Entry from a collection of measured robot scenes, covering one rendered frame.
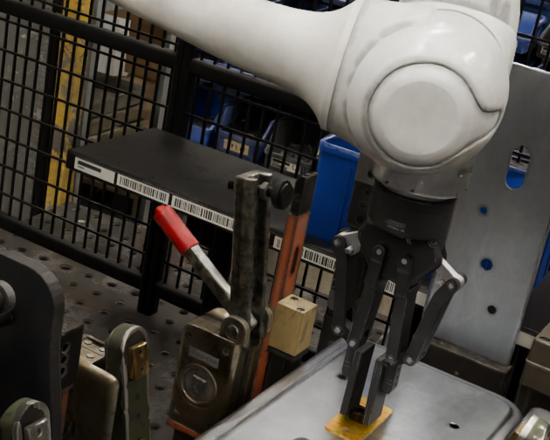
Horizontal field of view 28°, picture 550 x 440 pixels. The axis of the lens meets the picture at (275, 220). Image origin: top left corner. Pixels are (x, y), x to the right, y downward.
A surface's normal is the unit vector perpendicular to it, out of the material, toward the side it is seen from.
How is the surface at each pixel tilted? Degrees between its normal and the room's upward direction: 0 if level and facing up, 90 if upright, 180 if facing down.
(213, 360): 90
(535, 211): 90
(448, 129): 89
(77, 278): 0
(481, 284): 90
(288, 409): 0
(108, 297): 0
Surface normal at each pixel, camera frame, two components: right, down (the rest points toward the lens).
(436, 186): 0.15, 0.37
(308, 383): 0.18, -0.92
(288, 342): -0.50, 0.22
